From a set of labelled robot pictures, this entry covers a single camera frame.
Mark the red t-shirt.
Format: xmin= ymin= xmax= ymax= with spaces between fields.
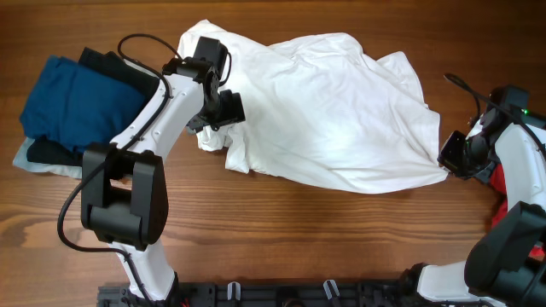
xmin=489 ymin=164 xmax=545 ymax=260

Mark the white t-shirt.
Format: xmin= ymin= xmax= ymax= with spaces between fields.
xmin=178 ymin=20 xmax=447 ymax=194

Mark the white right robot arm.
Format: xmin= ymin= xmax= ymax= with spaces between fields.
xmin=398 ymin=85 xmax=545 ymax=306

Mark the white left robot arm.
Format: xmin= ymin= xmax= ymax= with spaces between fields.
xmin=80 ymin=54 xmax=245 ymax=306

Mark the blue folded garment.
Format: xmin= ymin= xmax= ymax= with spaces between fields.
xmin=20 ymin=55 xmax=145 ymax=153

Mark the black folded garment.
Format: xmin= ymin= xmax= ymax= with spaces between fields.
xmin=26 ymin=46 xmax=161 ymax=167

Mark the light grey folded garment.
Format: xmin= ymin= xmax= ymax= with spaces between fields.
xmin=11 ymin=57 xmax=161 ymax=180

